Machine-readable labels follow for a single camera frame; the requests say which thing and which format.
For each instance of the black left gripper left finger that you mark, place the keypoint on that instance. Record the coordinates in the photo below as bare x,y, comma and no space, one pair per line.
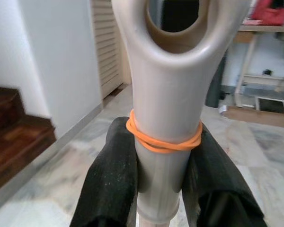
109,184

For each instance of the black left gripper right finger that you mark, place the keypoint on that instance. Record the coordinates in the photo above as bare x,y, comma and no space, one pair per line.
215,189

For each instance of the orange rubber band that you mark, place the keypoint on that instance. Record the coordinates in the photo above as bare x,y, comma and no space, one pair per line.
156,144

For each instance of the crumpled white paper scrap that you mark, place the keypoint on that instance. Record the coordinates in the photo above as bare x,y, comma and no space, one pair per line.
223,110

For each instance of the long wooden plank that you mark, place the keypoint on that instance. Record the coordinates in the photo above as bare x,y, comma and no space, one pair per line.
260,117

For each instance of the white framed dark panel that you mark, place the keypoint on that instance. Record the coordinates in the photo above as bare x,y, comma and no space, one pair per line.
271,105

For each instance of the dark wooden staircase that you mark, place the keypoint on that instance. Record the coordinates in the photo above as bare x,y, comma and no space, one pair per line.
14,132

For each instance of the beige louvred door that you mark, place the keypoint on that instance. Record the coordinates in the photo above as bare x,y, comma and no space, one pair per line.
109,47

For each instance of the white sewing machine table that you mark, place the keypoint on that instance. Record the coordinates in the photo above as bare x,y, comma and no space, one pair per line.
248,47

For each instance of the red bag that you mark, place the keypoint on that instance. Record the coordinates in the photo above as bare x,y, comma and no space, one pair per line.
269,11

